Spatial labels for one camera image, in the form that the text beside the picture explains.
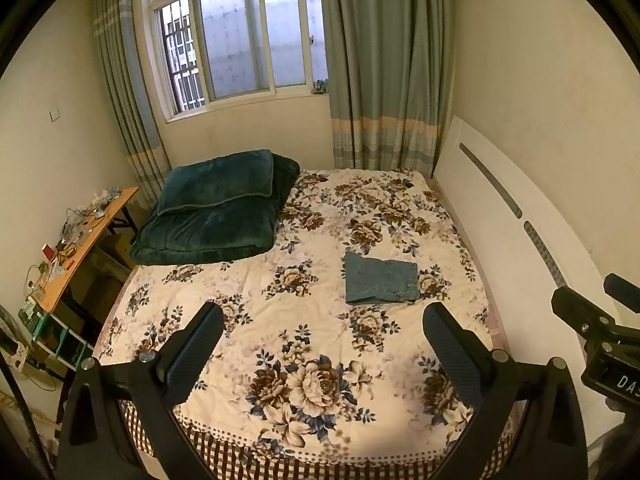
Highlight white bed headboard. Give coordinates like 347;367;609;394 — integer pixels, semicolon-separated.
432;115;626;358

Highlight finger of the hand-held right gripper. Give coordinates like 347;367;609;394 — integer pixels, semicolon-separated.
603;273;640;314
551;286;619;336

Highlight blue denim pants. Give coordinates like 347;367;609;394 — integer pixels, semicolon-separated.
344;251;420;306

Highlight narrow green striped curtain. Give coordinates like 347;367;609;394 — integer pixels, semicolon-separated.
91;0;172;207

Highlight wide green striped curtain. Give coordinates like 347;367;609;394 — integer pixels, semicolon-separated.
317;0;457;179

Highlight wooden desk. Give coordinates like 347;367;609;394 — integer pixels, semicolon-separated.
29;186;140;314

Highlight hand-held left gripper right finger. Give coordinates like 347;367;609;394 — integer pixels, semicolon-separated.
422;302;588;480

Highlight black cable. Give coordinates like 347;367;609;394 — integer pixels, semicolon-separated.
0;355;56;480

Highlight dark green pillow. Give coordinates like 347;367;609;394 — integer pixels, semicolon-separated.
157;149;275;216

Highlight floral bed sheet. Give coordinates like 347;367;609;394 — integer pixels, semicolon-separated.
92;167;516;480

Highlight cardboard box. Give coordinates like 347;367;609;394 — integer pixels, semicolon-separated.
96;231;135;282

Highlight white framed window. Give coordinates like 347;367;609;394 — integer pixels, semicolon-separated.
141;0;332;124

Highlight dark green folded blanket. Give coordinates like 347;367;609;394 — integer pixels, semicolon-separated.
129;152;301;266

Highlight green and white rack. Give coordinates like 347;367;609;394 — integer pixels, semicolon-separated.
19;304;94;374

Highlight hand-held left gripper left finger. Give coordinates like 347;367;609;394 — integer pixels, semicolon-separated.
56;301;224;480

